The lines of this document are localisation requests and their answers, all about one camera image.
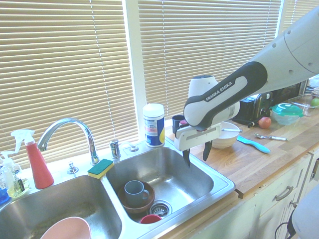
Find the teal plastic knife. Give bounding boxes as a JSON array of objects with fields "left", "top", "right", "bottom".
[{"left": 236, "top": 135, "right": 272, "bottom": 154}]

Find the grey ceramic mug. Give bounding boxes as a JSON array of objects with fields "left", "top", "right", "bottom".
[{"left": 124, "top": 180, "right": 151, "bottom": 208}]

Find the white sink side sprayer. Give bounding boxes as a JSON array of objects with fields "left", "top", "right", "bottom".
[{"left": 121, "top": 141, "right": 140, "bottom": 153}]

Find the dark microwave oven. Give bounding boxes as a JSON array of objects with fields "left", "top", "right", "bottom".
[{"left": 273, "top": 79, "right": 309, "bottom": 106}]

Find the silver metal spoon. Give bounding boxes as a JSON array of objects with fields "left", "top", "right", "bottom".
[{"left": 254, "top": 132, "right": 289, "bottom": 142}]

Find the blue liquid bottle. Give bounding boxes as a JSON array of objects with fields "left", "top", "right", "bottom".
[{"left": 0, "top": 159, "right": 10, "bottom": 205}]

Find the brown wooden bowl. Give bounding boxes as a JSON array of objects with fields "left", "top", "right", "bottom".
[{"left": 117, "top": 181, "right": 156, "bottom": 215}]

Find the metal cabinet drawer handle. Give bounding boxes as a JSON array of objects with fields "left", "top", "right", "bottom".
[{"left": 274, "top": 185, "right": 295, "bottom": 202}]

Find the chrome faucet handle knob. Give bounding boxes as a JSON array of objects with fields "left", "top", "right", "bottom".
[{"left": 66, "top": 161, "right": 80, "bottom": 175}]

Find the red plastic cup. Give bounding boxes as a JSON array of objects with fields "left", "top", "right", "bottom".
[{"left": 139, "top": 214, "right": 163, "bottom": 225}]

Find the green and yellow sponge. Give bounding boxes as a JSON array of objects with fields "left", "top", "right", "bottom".
[{"left": 87, "top": 159, "right": 115, "bottom": 180}]

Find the stainless steel double sink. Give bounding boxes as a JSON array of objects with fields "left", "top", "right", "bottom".
[{"left": 0, "top": 139, "right": 236, "bottom": 239}]

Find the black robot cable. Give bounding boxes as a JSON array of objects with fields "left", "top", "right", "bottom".
[{"left": 275, "top": 216, "right": 298, "bottom": 239}]

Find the large white bowl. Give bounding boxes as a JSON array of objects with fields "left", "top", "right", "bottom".
[{"left": 211, "top": 121, "right": 243, "bottom": 150}]

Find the beige window blind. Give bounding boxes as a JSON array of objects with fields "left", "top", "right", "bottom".
[
  {"left": 0, "top": 0, "right": 139, "bottom": 170},
  {"left": 281, "top": 0, "right": 319, "bottom": 33},
  {"left": 137, "top": 0, "right": 283, "bottom": 120}
]

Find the black and steel toaster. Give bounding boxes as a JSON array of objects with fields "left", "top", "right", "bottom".
[{"left": 239, "top": 91, "right": 274, "bottom": 123}]

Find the chrome gooseneck faucet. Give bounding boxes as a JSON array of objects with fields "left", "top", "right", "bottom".
[{"left": 37, "top": 118, "right": 101, "bottom": 165}]

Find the pink plastic bowl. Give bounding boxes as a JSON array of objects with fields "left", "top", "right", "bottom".
[{"left": 39, "top": 216, "right": 92, "bottom": 239}]

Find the black ceramic mug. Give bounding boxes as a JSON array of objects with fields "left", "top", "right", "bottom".
[{"left": 171, "top": 115, "right": 185, "bottom": 135}]

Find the red apple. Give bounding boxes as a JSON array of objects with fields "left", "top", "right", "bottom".
[{"left": 258, "top": 116, "right": 272, "bottom": 129}]

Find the clear plastic bin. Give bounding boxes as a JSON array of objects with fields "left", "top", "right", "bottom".
[{"left": 288, "top": 93, "right": 319, "bottom": 117}]

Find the disinfecting wipes canister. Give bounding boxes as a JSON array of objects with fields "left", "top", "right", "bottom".
[{"left": 142, "top": 103, "right": 165, "bottom": 148}]

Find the black toaster power cord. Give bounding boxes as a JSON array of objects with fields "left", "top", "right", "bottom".
[{"left": 232, "top": 118, "right": 260, "bottom": 128}]

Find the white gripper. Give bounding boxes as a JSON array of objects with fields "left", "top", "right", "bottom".
[{"left": 174, "top": 123, "right": 222, "bottom": 169}]

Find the red spray bottle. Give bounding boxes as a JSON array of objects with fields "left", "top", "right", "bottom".
[{"left": 10, "top": 129, "right": 55, "bottom": 190}]

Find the metal sink drain strainer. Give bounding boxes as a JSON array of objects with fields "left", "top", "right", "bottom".
[{"left": 149, "top": 200, "right": 173, "bottom": 217}]

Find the chrome soap dispenser pump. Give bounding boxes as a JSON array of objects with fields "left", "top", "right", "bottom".
[{"left": 110, "top": 139, "right": 122, "bottom": 159}]

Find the teal lid plastic container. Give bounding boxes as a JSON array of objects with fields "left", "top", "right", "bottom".
[{"left": 270, "top": 103, "right": 305, "bottom": 126}]

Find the clear yellow soap bottle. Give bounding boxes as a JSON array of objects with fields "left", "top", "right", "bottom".
[{"left": 0, "top": 150, "right": 30, "bottom": 199}]

